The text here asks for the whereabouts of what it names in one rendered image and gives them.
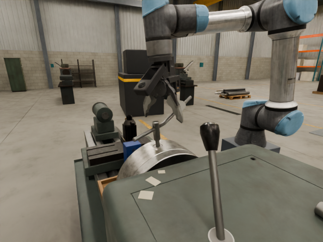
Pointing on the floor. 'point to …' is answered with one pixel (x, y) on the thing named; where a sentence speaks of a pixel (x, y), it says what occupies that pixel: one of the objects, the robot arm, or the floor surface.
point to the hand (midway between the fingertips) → (161, 121)
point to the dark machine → (131, 103)
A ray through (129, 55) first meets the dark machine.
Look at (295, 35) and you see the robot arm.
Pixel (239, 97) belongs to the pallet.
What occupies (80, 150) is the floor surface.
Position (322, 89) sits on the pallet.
